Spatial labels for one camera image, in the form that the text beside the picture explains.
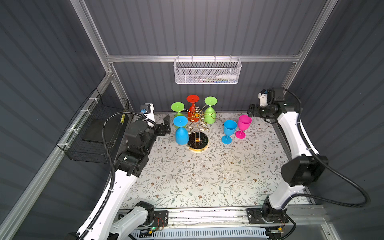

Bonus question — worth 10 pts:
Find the black wire basket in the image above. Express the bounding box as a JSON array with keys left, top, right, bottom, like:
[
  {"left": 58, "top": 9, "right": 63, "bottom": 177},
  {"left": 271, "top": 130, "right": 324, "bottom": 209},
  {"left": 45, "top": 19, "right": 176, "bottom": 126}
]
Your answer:
[{"left": 57, "top": 91, "right": 130, "bottom": 164}]

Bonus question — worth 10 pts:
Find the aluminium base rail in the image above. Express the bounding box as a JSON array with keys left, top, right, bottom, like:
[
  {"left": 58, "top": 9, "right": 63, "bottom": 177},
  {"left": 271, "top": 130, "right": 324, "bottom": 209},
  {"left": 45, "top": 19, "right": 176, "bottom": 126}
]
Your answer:
[{"left": 89, "top": 205, "right": 331, "bottom": 240}]

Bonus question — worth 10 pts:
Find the white wire mesh basket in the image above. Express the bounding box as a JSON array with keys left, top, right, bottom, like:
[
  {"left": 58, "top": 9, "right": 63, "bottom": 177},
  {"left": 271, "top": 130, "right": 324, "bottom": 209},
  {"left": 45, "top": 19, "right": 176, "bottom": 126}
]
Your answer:
[{"left": 173, "top": 57, "right": 242, "bottom": 85}]

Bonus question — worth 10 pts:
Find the red wine glass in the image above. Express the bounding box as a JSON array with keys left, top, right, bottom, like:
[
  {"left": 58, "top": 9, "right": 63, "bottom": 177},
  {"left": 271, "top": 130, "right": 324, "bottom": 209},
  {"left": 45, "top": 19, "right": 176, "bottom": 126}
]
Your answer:
[{"left": 187, "top": 95, "right": 200, "bottom": 123}]

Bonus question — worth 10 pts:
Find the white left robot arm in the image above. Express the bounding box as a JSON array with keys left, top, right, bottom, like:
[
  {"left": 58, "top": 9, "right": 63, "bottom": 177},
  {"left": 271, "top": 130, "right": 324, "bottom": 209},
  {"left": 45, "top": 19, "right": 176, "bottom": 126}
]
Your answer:
[{"left": 65, "top": 114, "right": 171, "bottom": 240}]

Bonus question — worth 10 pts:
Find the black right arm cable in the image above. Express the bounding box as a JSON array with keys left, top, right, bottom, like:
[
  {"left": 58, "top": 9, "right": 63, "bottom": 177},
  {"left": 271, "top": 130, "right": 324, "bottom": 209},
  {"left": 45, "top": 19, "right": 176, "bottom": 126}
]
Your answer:
[{"left": 281, "top": 88, "right": 371, "bottom": 208}]

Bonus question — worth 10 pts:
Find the pink wine glass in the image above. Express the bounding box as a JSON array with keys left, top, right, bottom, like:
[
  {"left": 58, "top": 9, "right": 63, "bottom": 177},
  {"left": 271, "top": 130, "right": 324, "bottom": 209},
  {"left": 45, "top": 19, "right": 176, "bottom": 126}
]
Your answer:
[{"left": 235, "top": 115, "right": 252, "bottom": 139}]

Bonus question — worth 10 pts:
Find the gold wine glass rack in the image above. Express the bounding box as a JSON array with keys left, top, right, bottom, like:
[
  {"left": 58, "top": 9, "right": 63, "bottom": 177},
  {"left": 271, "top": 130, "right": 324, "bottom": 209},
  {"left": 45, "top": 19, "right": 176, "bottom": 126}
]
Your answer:
[{"left": 185, "top": 105, "right": 211, "bottom": 152}]

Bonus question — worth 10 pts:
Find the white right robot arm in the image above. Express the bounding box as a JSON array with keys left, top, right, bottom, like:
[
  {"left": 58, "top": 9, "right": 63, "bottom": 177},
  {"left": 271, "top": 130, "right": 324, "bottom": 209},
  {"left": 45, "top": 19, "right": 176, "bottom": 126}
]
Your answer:
[{"left": 247, "top": 88, "right": 325, "bottom": 224}]

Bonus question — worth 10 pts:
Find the blue wine glass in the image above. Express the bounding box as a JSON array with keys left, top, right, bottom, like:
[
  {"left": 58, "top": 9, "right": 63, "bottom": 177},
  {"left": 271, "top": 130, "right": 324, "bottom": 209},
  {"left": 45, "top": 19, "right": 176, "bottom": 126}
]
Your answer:
[
  {"left": 221, "top": 120, "right": 237, "bottom": 145},
  {"left": 173, "top": 116, "right": 189, "bottom": 145}
]

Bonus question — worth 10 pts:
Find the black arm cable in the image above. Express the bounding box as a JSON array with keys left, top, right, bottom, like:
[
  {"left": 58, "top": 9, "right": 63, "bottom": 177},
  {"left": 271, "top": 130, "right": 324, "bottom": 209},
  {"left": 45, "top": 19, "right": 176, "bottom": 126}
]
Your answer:
[
  {"left": 77, "top": 111, "right": 157, "bottom": 240},
  {"left": 281, "top": 88, "right": 371, "bottom": 208}
]

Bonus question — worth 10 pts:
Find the green wine glass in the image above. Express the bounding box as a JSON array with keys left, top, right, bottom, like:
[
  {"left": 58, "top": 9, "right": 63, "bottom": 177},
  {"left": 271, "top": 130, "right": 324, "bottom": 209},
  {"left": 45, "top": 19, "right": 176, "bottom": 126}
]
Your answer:
[
  {"left": 204, "top": 96, "right": 218, "bottom": 124},
  {"left": 171, "top": 102, "right": 185, "bottom": 118}
]

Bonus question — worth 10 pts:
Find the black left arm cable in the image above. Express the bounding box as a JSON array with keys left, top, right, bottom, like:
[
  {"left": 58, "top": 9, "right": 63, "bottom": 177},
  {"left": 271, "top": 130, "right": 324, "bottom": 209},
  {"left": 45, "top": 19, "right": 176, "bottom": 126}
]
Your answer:
[{"left": 77, "top": 111, "right": 157, "bottom": 240}]

